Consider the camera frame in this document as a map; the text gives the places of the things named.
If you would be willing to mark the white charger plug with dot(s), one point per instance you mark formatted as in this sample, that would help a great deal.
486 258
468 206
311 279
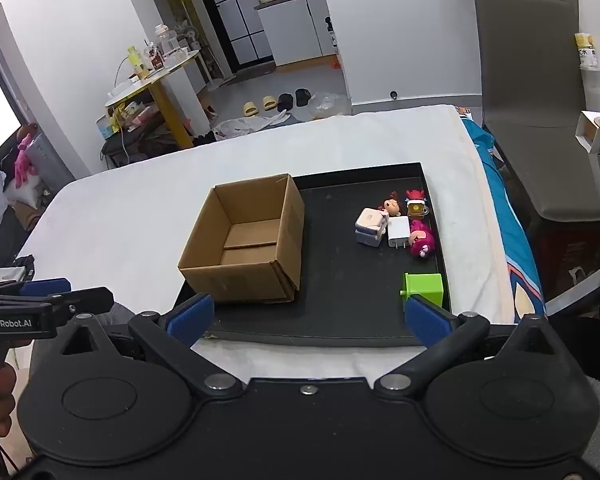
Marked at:
399 230

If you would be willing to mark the white lavender block toy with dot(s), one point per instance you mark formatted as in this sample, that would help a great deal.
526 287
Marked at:
367 222

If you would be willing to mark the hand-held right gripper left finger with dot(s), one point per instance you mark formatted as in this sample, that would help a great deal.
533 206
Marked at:
190 317

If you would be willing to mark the pile of colourful packets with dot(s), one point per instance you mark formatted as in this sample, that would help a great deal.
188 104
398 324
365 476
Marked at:
125 112

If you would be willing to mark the black tray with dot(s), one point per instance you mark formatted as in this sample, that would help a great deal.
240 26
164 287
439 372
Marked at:
340 280

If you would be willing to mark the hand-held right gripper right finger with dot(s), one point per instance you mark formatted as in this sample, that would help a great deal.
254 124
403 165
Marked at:
430 320

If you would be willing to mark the grey chair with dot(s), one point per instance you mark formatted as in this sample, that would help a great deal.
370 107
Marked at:
530 85

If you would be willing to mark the yellow slipper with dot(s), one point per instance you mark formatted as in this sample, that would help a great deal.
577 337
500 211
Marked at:
270 102
250 108

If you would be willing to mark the black framed glass door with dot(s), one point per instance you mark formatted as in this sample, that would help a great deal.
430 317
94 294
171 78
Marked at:
235 10

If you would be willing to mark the blue printed blanket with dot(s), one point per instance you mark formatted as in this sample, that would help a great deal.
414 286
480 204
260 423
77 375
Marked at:
505 200

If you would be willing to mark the red-hat figurine with yellow mug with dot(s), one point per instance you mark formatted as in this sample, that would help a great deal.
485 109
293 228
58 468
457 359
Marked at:
416 207

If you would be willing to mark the pink plush toy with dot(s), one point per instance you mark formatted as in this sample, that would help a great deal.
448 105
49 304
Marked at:
22 157

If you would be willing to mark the magenta doll figurine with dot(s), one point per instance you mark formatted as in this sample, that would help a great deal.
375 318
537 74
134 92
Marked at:
422 242

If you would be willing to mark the clear plastic jar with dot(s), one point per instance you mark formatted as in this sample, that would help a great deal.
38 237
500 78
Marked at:
169 42

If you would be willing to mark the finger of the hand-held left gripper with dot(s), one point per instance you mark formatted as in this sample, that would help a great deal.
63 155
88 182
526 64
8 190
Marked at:
45 287
85 301

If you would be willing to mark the clear plastic bag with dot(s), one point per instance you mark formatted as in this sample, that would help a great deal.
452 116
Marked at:
327 105

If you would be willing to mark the black slipper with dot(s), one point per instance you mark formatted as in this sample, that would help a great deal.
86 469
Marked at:
303 96
285 101

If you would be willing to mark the white kitchen cabinet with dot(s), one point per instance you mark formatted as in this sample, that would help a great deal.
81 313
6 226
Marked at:
290 30

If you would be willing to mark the brown cardboard box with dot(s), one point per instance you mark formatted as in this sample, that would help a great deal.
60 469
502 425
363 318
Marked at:
240 280

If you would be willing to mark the green hexagonal box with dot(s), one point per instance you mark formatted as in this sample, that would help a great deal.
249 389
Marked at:
425 287

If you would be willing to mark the yellow green bottle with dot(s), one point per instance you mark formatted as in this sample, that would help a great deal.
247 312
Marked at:
135 57

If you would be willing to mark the brown-haired doll figurine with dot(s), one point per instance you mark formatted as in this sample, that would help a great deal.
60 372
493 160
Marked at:
392 205

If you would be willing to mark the yellow round side table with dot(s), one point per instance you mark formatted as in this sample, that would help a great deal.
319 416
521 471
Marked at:
167 105

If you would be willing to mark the orange floor item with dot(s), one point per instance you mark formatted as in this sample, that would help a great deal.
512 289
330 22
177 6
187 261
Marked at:
335 61

